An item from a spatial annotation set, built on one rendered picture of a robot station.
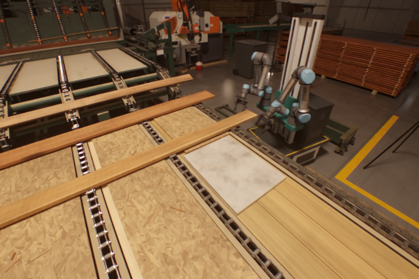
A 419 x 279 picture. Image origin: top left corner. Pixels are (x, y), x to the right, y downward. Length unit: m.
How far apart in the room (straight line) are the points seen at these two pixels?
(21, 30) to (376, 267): 7.44
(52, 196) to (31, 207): 0.12
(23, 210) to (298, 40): 2.62
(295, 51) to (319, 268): 1.94
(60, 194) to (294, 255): 1.37
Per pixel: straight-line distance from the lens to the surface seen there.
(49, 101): 2.88
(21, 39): 6.92
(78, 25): 7.05
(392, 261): 1.42
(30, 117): 2.56
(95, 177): 1.51
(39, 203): 1.54
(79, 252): 1.27
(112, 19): 7.08
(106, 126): 2.02
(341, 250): 1.30
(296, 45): 2.40
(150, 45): 4.77
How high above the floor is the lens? 1.85
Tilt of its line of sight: 32 degrees down
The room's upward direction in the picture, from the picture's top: straight up
